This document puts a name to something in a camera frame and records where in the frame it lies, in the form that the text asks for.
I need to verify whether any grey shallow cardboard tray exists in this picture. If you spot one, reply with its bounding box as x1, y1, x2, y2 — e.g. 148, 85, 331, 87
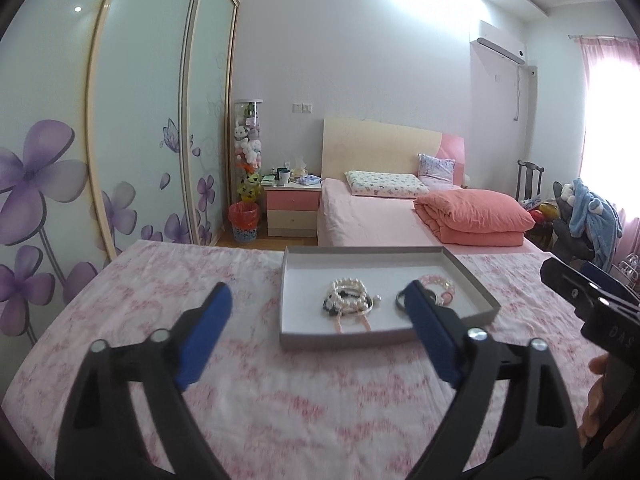
280, 246, 500, 351

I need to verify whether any folded coral quilt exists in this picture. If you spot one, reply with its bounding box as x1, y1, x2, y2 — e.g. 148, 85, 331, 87
413, 188, 535, 247

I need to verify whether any white wall air conditioner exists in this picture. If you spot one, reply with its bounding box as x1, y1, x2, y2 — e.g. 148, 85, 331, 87
475, 21, 526, 65

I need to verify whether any white mug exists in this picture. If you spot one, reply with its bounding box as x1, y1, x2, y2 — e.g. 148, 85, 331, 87
278, 168, 291, 186

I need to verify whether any floral pink bedspread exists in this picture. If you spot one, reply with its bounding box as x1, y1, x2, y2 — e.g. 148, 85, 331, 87
1, 241, 598, 479

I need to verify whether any purple floral small pillow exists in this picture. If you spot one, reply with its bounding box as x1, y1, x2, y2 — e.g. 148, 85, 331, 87
418, 154, 456, 183

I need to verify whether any pink bed sheet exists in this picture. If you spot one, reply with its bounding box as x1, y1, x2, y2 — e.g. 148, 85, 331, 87
317, 178, 541, 255

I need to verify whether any pink curtain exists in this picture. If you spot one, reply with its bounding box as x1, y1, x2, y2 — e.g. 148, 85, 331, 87
577, 37, 639, 271

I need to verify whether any dark wooden chair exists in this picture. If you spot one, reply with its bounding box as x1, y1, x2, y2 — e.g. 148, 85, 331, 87
515, 159, 544, 202

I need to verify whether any dark grey chair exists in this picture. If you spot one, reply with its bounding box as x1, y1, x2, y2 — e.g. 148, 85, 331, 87
552, 181, 594, 263

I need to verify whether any white pearl bracelet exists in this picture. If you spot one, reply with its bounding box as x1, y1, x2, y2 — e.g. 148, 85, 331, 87
326, 276, 374, 316

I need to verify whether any pink beige nightstand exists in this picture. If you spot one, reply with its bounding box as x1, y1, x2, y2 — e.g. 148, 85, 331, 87
265, 183, 321, 238

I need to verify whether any floral white pillow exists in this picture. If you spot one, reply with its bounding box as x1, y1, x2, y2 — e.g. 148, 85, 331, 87
345, 170, 428, 200

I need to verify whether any beige pink headboard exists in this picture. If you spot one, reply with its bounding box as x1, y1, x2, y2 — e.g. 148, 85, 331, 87
321, 118, 465, 185

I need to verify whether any sliding wardrobe with flowers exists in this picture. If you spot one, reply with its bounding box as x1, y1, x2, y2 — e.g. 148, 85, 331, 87
1, 0, 239, 385

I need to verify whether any white wall switch plate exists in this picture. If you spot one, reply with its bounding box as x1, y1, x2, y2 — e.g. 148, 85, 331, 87
292, 103, 312, 114

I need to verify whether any pink crystal bead bracelet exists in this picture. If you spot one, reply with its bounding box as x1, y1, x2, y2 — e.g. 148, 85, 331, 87
415, 273, 459, 307

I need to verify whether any clear tube of plush toys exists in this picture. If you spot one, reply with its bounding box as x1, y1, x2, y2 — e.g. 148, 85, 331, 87
232, 100, 262, 202

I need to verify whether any blue plush garment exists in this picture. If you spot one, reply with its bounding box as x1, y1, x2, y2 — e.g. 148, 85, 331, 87
564, 178, 623, 271

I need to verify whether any red lined waste basket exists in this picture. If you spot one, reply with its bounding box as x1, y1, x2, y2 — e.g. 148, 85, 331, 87
228, 202, 262, 243

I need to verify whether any right hand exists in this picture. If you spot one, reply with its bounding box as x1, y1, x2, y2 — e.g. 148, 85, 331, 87
578, 354, 608, 446

